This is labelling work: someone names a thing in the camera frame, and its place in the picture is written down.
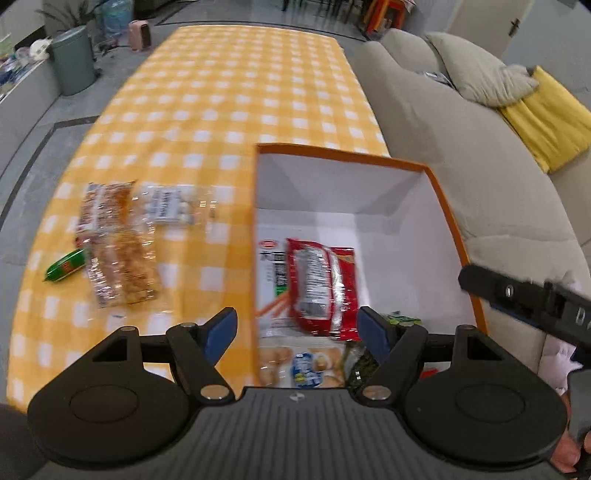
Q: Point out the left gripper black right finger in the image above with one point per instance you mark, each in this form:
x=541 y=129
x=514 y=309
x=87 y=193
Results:
x=402 y=353

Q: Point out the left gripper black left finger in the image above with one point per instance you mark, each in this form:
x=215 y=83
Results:
x=191 y=351

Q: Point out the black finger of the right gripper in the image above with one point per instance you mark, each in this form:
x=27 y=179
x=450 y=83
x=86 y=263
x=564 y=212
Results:
x=551 y=307

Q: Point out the dark yellow snack packet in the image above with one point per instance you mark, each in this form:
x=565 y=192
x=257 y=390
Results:
x=359 y=365

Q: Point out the orange cardboard box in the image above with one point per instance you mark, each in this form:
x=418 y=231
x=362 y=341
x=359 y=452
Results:
x=393 y=213

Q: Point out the red snack bag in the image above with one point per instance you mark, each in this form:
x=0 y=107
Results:
x=322 y=286

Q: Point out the white bag of puffs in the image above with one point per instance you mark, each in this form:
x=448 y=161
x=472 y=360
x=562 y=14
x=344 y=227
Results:
x=301 y=367

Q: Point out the clear bag brown pastries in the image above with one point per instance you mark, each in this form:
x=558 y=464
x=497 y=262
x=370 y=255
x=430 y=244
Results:
x=121 y=266

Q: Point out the green tube snack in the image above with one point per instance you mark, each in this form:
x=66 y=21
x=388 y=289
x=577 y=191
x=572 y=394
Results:
x=65 y=266

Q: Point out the white carrot snack bag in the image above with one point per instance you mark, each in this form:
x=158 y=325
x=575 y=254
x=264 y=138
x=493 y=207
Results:
x=272 y=299

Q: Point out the clear bag white balls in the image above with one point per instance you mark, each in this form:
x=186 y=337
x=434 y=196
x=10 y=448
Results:
x=176 y=205

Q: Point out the green wafer packet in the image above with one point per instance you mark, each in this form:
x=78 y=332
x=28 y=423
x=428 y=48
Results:
x=396 y=318

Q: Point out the right hand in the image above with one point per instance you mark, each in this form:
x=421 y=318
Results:
x=567 y=453

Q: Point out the beige sofa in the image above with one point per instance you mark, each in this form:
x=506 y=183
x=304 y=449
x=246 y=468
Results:
x=513 y=218

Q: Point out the yellow cushion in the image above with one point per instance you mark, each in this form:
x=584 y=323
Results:
x=552 y=123

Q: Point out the beige cushion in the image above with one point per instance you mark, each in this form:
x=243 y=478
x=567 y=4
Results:
x=478 y=75

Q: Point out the white low shelf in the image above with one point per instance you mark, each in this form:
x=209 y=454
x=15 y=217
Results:
x=24 y=105

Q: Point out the yellow checkered tablecloth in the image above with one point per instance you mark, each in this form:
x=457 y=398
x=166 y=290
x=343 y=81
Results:
x=192 y=113

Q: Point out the orange stool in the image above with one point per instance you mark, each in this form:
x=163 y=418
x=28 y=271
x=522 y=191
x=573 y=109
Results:
x=377 y=11

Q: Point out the grey green trash bin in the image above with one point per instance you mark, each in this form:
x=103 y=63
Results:
x=72 y=55

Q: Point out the blue water jug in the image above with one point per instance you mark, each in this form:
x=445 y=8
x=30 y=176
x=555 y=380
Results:
x=115 y=15

